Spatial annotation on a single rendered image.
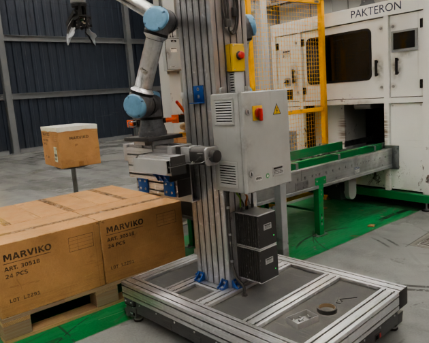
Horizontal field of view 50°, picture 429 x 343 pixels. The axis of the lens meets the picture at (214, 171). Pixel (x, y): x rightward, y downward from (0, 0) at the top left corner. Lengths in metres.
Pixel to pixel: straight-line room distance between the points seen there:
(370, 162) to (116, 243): 2.52
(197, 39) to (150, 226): 1.26
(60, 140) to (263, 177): 2.86
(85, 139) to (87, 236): 2.10
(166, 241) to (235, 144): 1.16
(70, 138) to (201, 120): 2.54
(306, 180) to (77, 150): 2.28
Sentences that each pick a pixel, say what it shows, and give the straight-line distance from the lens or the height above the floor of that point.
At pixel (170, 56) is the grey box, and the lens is 4.39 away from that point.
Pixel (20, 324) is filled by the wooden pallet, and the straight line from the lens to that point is 2.83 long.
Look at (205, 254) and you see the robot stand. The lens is 2.56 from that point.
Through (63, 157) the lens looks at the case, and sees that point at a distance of 4.74.
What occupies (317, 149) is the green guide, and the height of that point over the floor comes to 0.61.
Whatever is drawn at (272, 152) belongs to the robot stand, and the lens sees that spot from 2.27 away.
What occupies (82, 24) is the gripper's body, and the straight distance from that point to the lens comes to 2.49.
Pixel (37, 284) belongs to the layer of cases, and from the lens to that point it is 2.79.
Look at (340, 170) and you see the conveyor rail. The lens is 4.12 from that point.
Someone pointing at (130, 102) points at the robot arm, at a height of 1.22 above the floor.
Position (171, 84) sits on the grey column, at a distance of 4.43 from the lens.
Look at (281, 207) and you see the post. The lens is 3.30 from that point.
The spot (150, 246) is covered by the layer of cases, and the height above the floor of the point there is 0.29.
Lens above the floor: 1.23
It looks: 9 degrees down
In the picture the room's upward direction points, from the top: 4 degrees counter-clockwise
